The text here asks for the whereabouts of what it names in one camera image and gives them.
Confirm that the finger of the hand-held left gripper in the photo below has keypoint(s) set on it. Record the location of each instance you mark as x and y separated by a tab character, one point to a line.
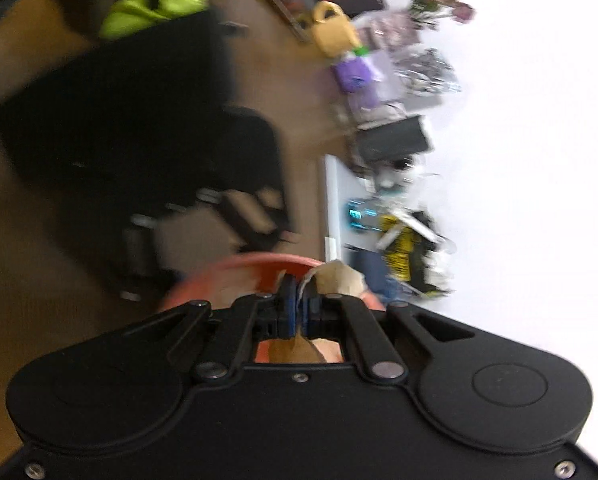
146	260
249	215

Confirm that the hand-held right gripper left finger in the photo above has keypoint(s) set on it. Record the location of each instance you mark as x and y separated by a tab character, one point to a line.
289	310

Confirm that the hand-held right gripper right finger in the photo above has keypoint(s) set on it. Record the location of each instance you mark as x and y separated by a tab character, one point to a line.
313	310

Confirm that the brown paper towel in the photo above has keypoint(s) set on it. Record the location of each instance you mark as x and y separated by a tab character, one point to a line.
340	280

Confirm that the orange bowl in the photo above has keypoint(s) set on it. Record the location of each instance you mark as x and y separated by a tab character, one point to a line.
214	277

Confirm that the blue lit device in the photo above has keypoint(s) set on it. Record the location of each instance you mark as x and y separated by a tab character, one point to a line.
363	216

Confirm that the yellow and black packet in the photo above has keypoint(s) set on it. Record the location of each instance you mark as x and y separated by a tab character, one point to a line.
404	247

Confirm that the neon green cloth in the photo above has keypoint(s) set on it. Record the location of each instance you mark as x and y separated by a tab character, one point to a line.
151	7

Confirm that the black box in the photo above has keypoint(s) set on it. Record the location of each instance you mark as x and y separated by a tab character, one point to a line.
394	139

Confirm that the purple toy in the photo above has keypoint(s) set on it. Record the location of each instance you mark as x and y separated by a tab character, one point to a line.
354	71

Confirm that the wooden stick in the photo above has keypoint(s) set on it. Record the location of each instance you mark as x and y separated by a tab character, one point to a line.
283	4

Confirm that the silver foil packet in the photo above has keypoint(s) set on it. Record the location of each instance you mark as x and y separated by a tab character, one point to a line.
424	76

